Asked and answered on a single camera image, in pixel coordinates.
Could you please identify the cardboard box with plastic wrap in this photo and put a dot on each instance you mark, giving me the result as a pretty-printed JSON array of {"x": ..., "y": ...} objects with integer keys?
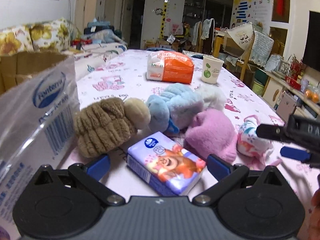
[{"x": 39, "y": 98}]

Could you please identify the white fluffy pompom plush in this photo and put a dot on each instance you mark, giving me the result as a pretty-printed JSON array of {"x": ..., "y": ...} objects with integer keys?
[{"x": 213, "y": 97}]

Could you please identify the operator hand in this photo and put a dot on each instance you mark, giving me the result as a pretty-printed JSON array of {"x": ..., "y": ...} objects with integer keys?
[{"x": 314, "y": 225}]

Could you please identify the wooden chair with cloth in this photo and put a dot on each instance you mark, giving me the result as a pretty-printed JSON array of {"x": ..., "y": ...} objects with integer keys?
[{"x": 246, "y": 44}]

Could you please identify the giraffe height chart sticker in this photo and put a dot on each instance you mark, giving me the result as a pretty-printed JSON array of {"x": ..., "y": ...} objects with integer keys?
[{"x": 164, "y": 12}]

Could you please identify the floral sofa cushion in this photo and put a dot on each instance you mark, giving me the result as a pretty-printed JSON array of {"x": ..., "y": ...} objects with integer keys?
[{"x": 52, "y": 35}]

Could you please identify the sofa with cartoon cover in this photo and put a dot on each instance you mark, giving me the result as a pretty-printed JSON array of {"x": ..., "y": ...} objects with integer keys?
[{"x": 91, "y": 52}]

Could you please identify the pink cartoon tablecloth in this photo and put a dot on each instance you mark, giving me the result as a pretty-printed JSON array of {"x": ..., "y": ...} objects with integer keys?
[{"x": 125, "y": 77}]

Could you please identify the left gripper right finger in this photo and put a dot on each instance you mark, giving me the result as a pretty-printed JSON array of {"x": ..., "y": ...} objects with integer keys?
[{"x": 229, "y": 177}]

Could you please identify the brown ribbed plush hat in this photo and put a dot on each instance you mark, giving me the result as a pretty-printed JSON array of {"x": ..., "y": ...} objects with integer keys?
[{"x": 105, "y": 125}]

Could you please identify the pink fluffy sock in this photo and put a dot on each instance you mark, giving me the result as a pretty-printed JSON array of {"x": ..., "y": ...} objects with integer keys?
[{"x": 212, "y": 132}]

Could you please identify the white paper cup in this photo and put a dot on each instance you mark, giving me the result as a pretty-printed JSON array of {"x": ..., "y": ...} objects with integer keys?
[{"x": 211, "y": 68}]

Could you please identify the white tv cabinet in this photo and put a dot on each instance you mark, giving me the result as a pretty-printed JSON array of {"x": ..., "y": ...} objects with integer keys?
[{"x": 285, "y": 100}]

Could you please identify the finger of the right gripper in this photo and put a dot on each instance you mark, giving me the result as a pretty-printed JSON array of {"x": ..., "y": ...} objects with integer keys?
[
  {"x": 271, "y": 132},
  {"x": 295, "y": 154}
]

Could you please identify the purple tissue packet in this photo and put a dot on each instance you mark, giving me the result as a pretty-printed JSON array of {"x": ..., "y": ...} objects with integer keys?
[{"x": 165, "y": 165}]

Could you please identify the light blue plush toy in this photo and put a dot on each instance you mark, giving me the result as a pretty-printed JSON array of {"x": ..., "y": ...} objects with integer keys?
[{"x": 174, "y": 109}]

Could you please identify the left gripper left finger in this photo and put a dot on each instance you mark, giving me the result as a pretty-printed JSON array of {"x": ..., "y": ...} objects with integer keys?
[{"x": 87, "y": 178}]

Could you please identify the orange tissue pack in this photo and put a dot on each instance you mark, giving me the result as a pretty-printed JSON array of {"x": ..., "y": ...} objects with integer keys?
[{"x": 170, "y": 66}]

